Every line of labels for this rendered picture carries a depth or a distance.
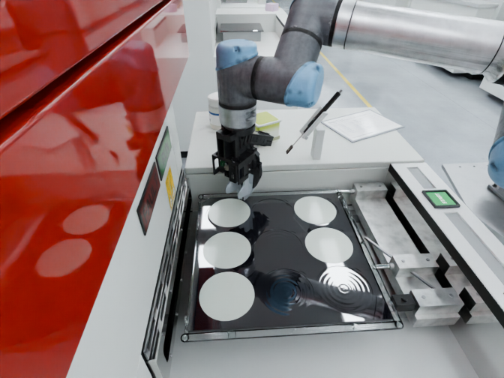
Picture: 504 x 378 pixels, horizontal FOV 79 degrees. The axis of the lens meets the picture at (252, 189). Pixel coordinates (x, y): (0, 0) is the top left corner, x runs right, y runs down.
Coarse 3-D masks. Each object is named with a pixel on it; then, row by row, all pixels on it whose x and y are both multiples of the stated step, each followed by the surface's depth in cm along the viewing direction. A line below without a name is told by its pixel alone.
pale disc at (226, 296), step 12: (216, 276) 58; (228, 276) 58; (240, 276) 58; (204, 288) 56; (216, 288) 56; (228, 288) 56; (240, 288) 56; (252, 288) 56; (204, 300) 54; (216, 300) 54; (228, 300) 54; (240, 300) 54; (252, 300) 54; (216, 312) 53; (228, 312) 53; (240, 312) 53
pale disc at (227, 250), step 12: (216, 240) 66; (228, 240) 66; (240, 240) 66; (204, 252) 63; (216, 252) 63; (228, 252) 63; (240, 252) 63; (216, 264) 61; (228, 264) 61; (240, 264) 61
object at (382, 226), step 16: (368, 208) 77; (384, 208) 77; (368, 224) 72; (384, 224) 72; (400, 224) 72; (384, 240) 68; (400, 240) 68; (384, 256) 65; (400, 288) 59; (416, 288) 59; (416, 320) 54; (432, 320) 54; (448, 320) 55
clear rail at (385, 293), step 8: (344, 200) 76; (344, 208) 74; (352, 216) 72; (352, 224) 69; (360, 232) 67; (360, 240) 65; (368, 256) 62; (368, 264) 61; (376, 272) 59; (376, 280) 58; (384, 288) 56; (384, 296) 55; (392, 304) 53; (392, 312) 52; (400, 320) 51
